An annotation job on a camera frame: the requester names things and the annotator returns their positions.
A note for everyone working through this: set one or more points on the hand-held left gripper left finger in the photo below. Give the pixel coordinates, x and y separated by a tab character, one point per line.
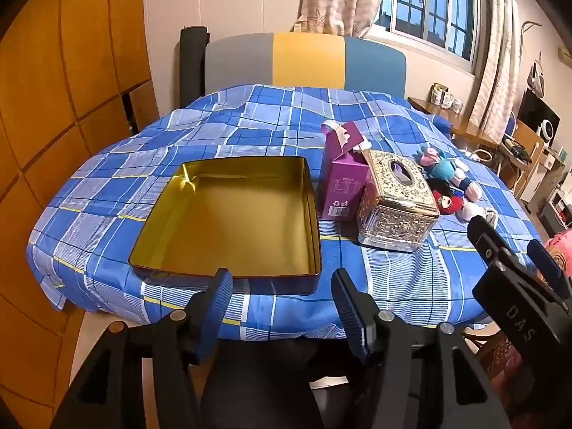
219	304

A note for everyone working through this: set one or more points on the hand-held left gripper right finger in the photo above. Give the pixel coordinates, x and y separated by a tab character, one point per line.
353	317

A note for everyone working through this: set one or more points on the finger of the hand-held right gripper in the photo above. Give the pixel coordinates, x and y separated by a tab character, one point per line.
545	268
489	241

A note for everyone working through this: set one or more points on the pink satin scrunchie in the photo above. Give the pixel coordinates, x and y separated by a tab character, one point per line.
491	218

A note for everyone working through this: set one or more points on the red Christmas sock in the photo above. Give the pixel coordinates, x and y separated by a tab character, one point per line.
449	203

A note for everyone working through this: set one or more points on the gold metal tin box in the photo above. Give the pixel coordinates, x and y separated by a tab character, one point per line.
232	223

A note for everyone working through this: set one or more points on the pink patterned cloth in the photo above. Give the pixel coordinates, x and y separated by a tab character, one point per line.
561	250

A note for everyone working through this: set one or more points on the brown wooden chair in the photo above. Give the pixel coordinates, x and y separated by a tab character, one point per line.
491	353

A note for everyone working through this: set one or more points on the white storage shelf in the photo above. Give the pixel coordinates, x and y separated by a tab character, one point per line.
558	205

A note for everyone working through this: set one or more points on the teal plush doll pink hair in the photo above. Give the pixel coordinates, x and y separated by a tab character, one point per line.
442	167

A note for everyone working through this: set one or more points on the cluttered side table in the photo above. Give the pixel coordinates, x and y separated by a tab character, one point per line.
527	156

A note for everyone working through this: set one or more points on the ornate silver tissue box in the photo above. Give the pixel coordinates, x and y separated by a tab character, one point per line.
393	214

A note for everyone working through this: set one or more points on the wooden desk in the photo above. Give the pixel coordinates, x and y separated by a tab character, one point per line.
464	125

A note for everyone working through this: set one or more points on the white round device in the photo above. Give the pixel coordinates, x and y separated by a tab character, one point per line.
547	129

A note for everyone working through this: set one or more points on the purple carton box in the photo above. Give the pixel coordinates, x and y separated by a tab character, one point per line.
342	187

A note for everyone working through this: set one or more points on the black monitor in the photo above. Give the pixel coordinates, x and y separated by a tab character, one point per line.
538	114

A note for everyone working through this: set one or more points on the striped beige curtain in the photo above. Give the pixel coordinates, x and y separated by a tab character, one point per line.
496	53

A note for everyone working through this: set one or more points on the blue plaid bedsheet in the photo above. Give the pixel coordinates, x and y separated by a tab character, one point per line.
268	111

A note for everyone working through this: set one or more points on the black rolled mat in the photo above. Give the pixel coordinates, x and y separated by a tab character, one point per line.
192	67

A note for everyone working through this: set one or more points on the white framed window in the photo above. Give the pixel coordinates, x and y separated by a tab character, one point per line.
429	4

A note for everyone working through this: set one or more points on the grey yellow blue sofa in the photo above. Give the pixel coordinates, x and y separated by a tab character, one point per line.
308	58

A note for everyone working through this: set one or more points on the orange wooden wardrobe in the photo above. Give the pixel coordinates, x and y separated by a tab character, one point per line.
67	76

